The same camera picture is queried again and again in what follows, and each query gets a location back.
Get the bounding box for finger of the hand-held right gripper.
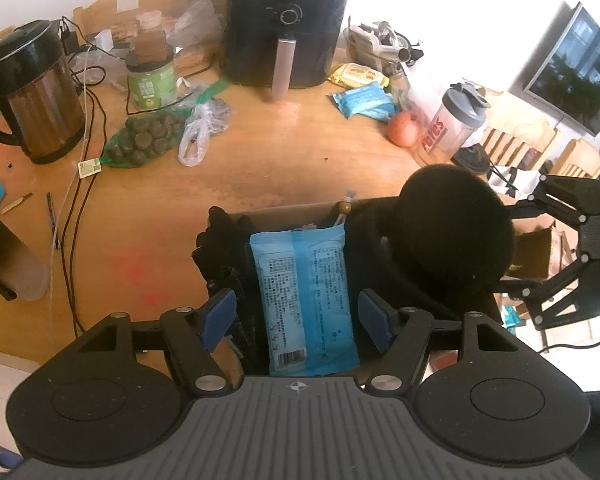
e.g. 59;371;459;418
509;175;600;227
494;254;600;332

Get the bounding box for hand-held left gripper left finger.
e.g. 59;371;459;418
75;288;238;397

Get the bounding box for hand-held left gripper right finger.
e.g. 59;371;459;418
357;288;520;396

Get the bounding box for black gloves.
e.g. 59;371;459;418
192;206;261;376

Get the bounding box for blue wet wipes packet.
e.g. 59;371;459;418
332;82;401;122
250;225;361;377

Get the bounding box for black fuzzy round hat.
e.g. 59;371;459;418
392;164;516;306

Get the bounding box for beige plush toy with strap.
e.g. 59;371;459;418
332;187;358;226

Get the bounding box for brown cardboard box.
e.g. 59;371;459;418
207;200;503;376

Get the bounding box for wooden chair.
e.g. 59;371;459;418
555;137;600;178
480;122;556;171

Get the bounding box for small open cardboard box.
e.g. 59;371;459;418
510;212;563;281

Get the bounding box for black round lid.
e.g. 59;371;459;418
452;142;491;173

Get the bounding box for clear shaker bottle grey lid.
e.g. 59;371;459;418
419;81;492;166

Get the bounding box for white plastic bag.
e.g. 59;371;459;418
405;57;456;121

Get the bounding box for red apple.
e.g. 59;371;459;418
386;110;423;148

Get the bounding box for green mesh bag of balls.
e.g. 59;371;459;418
102;80;231;168

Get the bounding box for thin black pen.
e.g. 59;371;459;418
46;191;61;251

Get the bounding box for black lidded water bottle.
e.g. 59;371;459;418
0;200;51;303

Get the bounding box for small wooden stick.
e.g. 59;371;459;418
0;192;35;216

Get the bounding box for green jar with brown lid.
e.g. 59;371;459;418
125;10;177;111

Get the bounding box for yellow wipes packet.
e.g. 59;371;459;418
327;62;391;90

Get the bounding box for blue slipper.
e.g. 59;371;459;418
0;442;23;468

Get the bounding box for steel electric kettle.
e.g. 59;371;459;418
0;20;87;165

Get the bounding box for black air fryer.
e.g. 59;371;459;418
219;0;353;101

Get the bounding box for crumpled clear plastic bag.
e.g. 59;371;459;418
172;0;223;43

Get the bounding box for black power adapter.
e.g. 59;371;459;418
60;17;81;56

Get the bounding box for flat cardboard sheet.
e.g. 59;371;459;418
72;0;226;41

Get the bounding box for white bag with black straps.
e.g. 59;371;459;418
487;162;546;198

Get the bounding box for wall television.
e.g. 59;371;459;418
510;1;600;136

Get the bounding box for black cable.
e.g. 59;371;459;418
60;15;111;336

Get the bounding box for white cable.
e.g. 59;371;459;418
47;45;98;306

